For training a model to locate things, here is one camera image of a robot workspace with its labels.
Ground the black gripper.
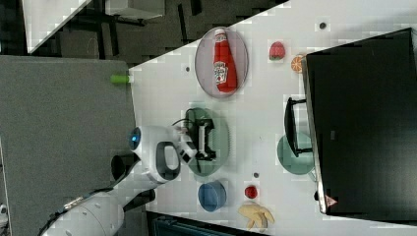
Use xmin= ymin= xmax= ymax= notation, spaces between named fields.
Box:
xmin=196 ymin=119 xmax=216 ymax=161

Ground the green plastic strainer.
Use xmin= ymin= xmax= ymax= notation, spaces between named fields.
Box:
xmin=184 ymin=103 xmax=230 ymax=177

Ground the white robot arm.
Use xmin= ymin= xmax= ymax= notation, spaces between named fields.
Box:
xmin=37 ymin=118 xmax=215 ymax=236

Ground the red ketchup bottle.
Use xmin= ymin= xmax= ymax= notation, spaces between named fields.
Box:
xmin=213 ymin=29 xmax=237 ymax=92

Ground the grey oval plate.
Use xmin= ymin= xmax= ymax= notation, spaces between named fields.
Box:
xmin=195 ymin=28 xmax=249 ymax=98

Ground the blue plastic bowl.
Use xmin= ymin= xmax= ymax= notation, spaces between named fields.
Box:
xmin=198 ymin=181 xmax=227 ymax=212

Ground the small red toy tomato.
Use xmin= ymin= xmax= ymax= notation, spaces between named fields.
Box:
xmin=245 ymin=186 xmax=258 ymax=199

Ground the black cup with spatula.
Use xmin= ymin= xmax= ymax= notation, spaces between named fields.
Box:
xmin=111 ymin=153 xmax=140 ymax=181

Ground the green marker cylinder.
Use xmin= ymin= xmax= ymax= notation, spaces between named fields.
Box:
xmin=110 ymin=75 xmax=131 ymax=84

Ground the yellow toy banana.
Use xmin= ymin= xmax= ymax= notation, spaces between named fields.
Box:
xmin=238 ymin=204 xmax=274 ymax=232

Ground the toy strawberry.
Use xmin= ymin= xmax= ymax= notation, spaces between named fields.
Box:
xmin=268 ymin=41 xmax=285 ymax=60

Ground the dark blue bin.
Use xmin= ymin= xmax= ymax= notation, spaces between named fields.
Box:
xmin=152 ymin=217 xmax=241 ymax=236

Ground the green round plate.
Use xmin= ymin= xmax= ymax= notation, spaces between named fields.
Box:
xmin=276 ymin=136 xmax=314 ymax=175

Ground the toy orange slice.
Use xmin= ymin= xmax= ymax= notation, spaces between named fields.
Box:
xmin=291 ymin=54 xmax=304 ymax=74

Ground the black toaster oven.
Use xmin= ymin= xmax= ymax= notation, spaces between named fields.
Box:
xmin=284 ymin=28 xmax=417 ymax=225

